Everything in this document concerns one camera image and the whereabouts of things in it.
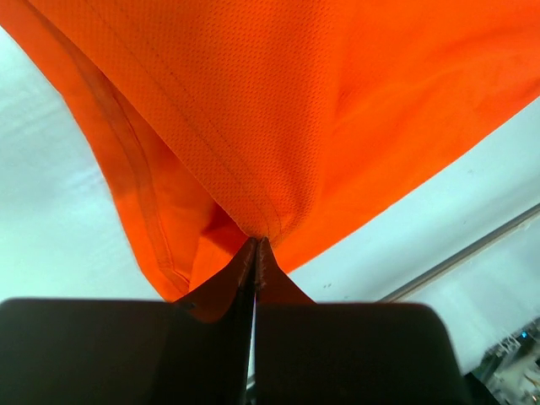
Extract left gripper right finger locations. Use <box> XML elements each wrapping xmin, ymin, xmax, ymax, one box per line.
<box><xmin>255</xmin><ymin>239</ymin><xmax>468</xmax><ymax>404</ymax></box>

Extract aluminium table edge rail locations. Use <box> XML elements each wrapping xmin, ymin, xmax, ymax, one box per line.
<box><xmin>379</xmin><ymin>203</ymin><xmax>539</xmax><ymax>303</ymax></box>

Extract orange mesh shorts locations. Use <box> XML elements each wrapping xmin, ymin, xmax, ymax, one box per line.
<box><xmin>1</xmin><ymin>1</ymin><xmax>539</xmax><ymax>300</ymax></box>

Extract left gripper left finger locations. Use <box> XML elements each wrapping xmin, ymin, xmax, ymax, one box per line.
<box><xmin>1</xmin><ymin>239</ymin><xmax>257</xmax><ymax>404</ymax></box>

